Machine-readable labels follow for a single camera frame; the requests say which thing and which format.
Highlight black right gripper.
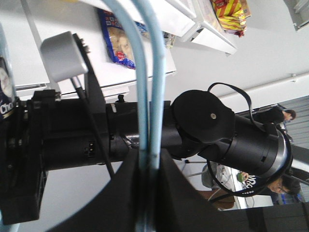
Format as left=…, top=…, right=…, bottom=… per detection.
left=0, top=90, right=105, bottom=225

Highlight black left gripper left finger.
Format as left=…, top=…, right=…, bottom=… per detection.
left=49, top=150, right=139, bottom=232

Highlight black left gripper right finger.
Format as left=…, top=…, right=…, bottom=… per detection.
left=156, top=152, right=250, bottom=232

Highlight blue chocolate cookie box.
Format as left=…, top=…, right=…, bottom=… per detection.
left=0, top=57, right=15, bottom=122

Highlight light blue plastic basket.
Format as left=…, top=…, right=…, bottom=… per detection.
left=0, top=0, right=167, bottom=232

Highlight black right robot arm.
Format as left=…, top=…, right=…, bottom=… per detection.
left=0, top=88, right=293, bottom=225

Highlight blue cracker bag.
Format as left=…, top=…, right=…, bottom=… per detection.
left=97, top=9, right=136, bottom=69

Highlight white supermarket shelving unit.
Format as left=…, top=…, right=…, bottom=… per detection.
left=0, top=0, right=237, bottom=97

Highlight yellow red snack bag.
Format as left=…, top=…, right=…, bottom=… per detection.
left=211, top=0, right=251, bottom=38

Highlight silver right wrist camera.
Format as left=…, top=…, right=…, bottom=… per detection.
left=40, top=31, right=88, bottom=82

